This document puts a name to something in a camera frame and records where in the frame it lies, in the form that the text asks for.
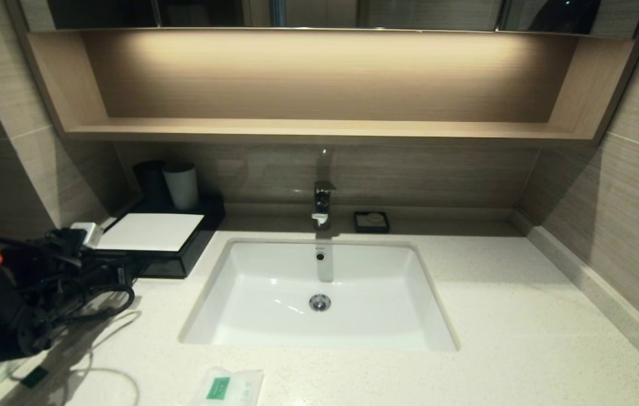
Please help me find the grey plastic cup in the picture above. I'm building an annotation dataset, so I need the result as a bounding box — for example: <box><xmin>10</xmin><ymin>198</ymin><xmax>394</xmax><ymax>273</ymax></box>
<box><xmin>161</xmin><ymin>162</ymin><xmax>199</xmax><ymax>211</ymax></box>

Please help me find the white rectangular board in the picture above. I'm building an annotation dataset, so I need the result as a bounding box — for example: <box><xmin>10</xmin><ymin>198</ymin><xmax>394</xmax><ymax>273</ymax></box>
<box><xmin>96</xmin><ymin>213</ymin><xmax>205</xmax><ymax>252</ymax></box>

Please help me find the black amenity tray box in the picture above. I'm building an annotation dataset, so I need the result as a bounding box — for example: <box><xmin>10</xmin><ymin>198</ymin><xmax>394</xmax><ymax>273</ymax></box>
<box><xmin>91</xmin><ymin>195</ymin><xmax>227</xmax><ymax>280</ymax></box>

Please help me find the black plastic cup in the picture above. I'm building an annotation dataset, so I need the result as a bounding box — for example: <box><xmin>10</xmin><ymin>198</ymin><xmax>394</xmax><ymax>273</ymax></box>
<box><xmin>133</xmin><ymin>160</ymin><xmax>171</xmax><ymax>207</ymax></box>

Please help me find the wrapped toothbrush green label packet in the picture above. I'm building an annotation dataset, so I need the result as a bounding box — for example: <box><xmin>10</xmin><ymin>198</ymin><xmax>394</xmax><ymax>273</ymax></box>
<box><xmin>0</xmin><ymin>364</ymin><xmax>56</xmax><ymax>406</ymax></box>

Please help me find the white ceramic sink basin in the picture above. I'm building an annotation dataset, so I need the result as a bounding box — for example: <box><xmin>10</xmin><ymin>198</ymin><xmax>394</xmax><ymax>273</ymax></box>
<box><xmin>179</xmin><ymin>238</ymin><xmax>460</xmax><ymax>352</ymax></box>

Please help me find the small sachet green label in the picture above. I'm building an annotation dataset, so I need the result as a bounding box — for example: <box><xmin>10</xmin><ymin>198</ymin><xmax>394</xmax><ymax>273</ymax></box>
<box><xmin>188</xmin><ymin>367</ymin><xmax>265</xmax><ymax>406</ymax></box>

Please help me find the chrome faucet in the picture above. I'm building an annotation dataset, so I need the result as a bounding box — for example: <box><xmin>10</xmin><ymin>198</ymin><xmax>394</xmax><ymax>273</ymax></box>
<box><xmin>311</xmin><ymin>180</ymin><xmax>337</xmax><ymax>232</ymax></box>

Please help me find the black soap dish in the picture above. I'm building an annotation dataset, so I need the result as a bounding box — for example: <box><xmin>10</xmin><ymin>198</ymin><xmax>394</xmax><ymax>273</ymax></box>
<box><xmin>353</xmin><ymin>211</ymin><xmax>391</xmax><ymax>234</ymax></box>

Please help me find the mirror cabinet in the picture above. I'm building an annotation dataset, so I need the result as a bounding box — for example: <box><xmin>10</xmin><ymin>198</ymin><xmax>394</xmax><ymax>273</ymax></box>
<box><xmin>17</xmin><ymin>0</ymin><xmax>639</xmax><ymax>39</ymax></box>

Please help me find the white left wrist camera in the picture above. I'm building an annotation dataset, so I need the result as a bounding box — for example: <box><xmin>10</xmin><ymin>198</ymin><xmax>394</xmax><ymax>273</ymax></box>
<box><xmin>71</xmin><ymin>222</ymin><xmax>104</xmax><ymax>249</ymax></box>

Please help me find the wooden wall shelf niche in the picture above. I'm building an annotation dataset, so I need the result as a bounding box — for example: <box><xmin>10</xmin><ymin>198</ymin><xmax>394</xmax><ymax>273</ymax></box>
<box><xmin>6</xmin><ymin>26</ymin><xmax>639</xmax><ymax>148</ymax></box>

